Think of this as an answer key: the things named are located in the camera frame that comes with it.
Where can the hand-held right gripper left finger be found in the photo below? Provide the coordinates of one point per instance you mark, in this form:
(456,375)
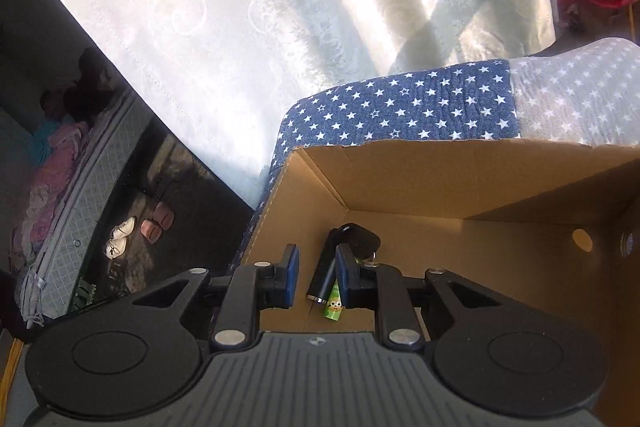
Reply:
(291,276)

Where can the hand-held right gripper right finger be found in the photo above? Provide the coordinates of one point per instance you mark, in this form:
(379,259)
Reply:
(344,276)

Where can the black cylinder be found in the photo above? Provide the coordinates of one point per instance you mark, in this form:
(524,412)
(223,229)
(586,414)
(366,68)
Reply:
(322,269)

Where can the brown cardboard box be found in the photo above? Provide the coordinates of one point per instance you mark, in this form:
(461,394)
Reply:
(450,187)

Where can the small green printed lighter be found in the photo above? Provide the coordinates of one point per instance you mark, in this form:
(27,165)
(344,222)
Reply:
(333,305)

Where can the black car key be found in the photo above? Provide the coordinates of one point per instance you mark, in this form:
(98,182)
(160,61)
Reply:
(361,239)

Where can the pink slipper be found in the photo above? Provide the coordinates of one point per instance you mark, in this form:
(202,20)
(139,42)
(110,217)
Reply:
(151,230)
(164,214)

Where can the blue and white star blanket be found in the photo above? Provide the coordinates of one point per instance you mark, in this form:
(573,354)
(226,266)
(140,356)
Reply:
(400,107)

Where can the white quilted mattress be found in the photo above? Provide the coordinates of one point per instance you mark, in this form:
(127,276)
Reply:
(85,207)

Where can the pink blanket pile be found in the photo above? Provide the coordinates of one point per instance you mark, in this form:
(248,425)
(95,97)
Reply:
(47,187)

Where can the white patterned bedsheet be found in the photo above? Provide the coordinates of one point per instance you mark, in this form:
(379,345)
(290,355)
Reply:
(200,32)

